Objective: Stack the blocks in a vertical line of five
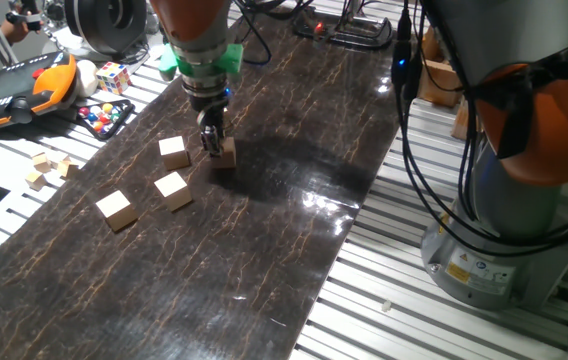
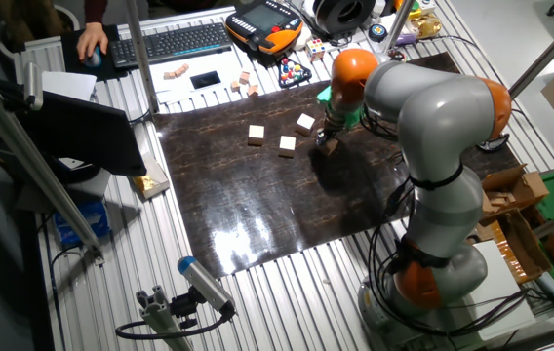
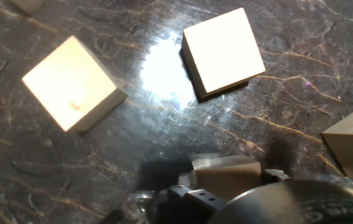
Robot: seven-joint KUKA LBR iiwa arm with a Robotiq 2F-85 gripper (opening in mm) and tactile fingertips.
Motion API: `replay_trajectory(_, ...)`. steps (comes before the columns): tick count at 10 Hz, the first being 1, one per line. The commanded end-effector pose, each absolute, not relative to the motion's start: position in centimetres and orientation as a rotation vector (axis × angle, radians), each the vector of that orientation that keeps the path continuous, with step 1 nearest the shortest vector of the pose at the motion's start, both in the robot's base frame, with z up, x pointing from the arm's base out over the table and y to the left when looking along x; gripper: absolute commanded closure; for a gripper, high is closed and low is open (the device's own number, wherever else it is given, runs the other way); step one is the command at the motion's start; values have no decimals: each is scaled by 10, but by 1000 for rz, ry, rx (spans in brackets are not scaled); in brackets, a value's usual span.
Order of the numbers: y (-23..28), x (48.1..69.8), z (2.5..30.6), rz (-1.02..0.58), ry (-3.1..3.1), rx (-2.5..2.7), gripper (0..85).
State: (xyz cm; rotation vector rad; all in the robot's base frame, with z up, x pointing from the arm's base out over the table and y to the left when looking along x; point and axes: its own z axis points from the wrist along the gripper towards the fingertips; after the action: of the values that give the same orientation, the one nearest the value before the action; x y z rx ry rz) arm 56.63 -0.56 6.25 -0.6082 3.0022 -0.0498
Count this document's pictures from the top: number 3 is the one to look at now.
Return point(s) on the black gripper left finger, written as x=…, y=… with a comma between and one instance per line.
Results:
x=195, y=200

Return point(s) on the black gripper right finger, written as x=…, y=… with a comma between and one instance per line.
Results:
x=274, y=175

